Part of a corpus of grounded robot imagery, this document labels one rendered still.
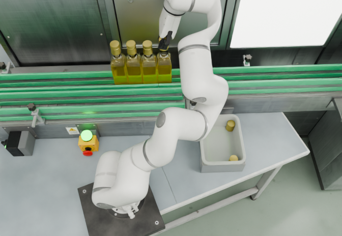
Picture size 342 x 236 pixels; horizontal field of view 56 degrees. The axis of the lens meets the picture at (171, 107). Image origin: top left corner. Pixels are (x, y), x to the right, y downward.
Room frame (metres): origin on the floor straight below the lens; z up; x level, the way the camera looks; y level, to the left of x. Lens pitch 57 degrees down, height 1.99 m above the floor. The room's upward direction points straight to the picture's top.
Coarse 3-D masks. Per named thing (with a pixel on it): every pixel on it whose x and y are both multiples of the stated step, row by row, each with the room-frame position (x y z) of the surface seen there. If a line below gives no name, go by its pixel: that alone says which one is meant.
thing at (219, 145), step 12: (216, 120) 0.69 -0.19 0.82; (228, 120) 0.69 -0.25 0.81; (216, 132) 0.65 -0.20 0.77; (228, 132) 0.65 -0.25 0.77; (240, 132) 0.62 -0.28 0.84; (204, 144) 0.60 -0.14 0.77; (216, 144) 0.60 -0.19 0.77; (228, 144) 0.60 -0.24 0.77; (240, 144) 0.57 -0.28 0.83; (204, 156) 0.51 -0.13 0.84; (216, 156) 0.54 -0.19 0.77; (228, 156) 0.54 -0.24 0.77; (240, 156) 0.52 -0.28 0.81
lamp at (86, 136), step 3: (84, 132) 0.61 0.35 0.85; (87, 132) 0.61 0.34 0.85; (90, 132) 0.61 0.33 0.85; (81, 135) 0.60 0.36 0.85; (84, 135) 0.60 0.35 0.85; (87, 135) 0.60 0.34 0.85; (90, 135) 0.60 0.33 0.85; (84, 138) 0.59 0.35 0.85; (87, 138) 0.59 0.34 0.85; (90, 138) 0.59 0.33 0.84; (87, 141) 0.58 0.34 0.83
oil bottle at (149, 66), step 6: (144, 54) 0.81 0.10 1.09; (144, 60) 0.79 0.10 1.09; (150, 60) 0.79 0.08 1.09; (144, 66) 0.77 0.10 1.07; (150, 66) 0.78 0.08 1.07; (156, 66) 0.78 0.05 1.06; (144, 72) 0.77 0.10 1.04; (150, 72) 0.77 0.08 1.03; (156, 72) 0.78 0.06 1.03; (144, 78) 0.77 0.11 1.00; (150, 78) 0.77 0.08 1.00; (156, 78) 0.78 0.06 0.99
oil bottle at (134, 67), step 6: (138, 54) 0.82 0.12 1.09; (126, 60) 0.79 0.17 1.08; (132, 60) 0.79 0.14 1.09; (138, 60) 0.79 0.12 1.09; (126, 66) 0.78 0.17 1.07; (132, 66) 0.78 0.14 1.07; (138, 66) 0.78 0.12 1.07; (132, 72) 0.78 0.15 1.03; (138, 72) 0.78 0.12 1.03; (132, 78) 0.78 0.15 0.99; (138, 78) 0.78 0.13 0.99
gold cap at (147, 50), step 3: (144, 42) 0.81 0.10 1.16; (147, 42) 0.81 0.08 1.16; (150, 42) 0.81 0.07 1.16; (144, 45) 0.79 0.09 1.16; (147, 45) 0.79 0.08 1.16; (150, 45) 0.79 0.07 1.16; (144, 48) 0.79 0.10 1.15; (147, 48) 0.79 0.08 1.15; (150, 48) 0.79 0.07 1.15; (144, 51) 0.79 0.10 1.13; (147, 51) 0.79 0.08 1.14; (150, 51) 0.79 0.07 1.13; (147, 54) 0.78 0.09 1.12; (150, 54) 0.79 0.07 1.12
